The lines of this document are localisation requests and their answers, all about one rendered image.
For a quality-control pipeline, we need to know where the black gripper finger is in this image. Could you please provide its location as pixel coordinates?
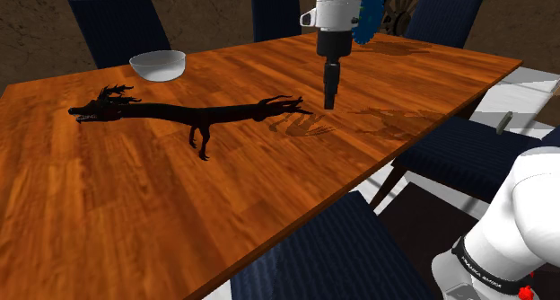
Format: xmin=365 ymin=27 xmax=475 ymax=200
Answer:
xmin=323 ymin=62 xmax=342 ymax=111

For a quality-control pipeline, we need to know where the dark blue chair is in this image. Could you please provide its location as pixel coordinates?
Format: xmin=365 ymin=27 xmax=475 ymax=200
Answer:
xmin=249 ymin=0 xmax=303 ymax=44
xmin=402 ymin=0 xmax=486 ymax=50
xmin=369 ymin=115 xmax=545 ymax=211
xmin=66 ymin=0 xmax=173 ymax=70
xmin=230 ymin=190 xmax=435 ymax=300

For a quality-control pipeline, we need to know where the wooden dining table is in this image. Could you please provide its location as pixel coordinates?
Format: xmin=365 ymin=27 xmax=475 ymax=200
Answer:
xmin=0 ymin=31 xmax=524 ymax=300

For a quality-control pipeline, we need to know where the small grey bar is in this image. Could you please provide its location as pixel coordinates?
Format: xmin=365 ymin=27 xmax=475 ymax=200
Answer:
xmin=495 ymin=110 xmax=514 ymax=136

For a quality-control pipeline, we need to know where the white bowl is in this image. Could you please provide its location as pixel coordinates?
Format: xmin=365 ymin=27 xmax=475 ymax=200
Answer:
xmin=128 ymin=49 xmax=188 ymax=84

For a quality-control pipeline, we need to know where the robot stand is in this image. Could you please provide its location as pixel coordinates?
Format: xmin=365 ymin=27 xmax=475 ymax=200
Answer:
xmin=377 ymin=181 xmax=560 ymax=300

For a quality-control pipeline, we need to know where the blue toothed round object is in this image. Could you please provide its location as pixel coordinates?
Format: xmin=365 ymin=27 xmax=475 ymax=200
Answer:
xmin=351 ymin=0 xmax=386 ymax=46

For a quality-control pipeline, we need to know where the black dragon figure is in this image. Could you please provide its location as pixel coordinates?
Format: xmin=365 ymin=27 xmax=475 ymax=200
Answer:
xmin=67 ymin=84 xmax=314 ymax=163

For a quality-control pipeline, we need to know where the dark spoked wheel ornament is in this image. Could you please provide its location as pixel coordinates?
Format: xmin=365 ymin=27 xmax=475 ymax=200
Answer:
xmin=377 ymin=0 xmax=428 ymax=38

